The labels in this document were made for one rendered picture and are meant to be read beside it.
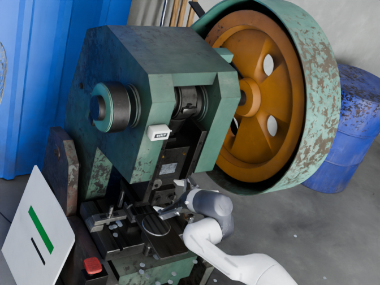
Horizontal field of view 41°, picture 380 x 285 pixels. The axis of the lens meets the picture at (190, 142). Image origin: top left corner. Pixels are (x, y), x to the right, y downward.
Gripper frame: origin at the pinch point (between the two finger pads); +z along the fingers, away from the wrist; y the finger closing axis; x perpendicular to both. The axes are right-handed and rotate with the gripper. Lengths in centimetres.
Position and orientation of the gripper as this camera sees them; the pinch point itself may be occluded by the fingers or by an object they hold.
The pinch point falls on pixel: (167, 195)
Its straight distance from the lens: 203.6
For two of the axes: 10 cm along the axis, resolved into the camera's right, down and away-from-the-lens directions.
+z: -5.3, 0.0, 8.5
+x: 6.3, 6.8, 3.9
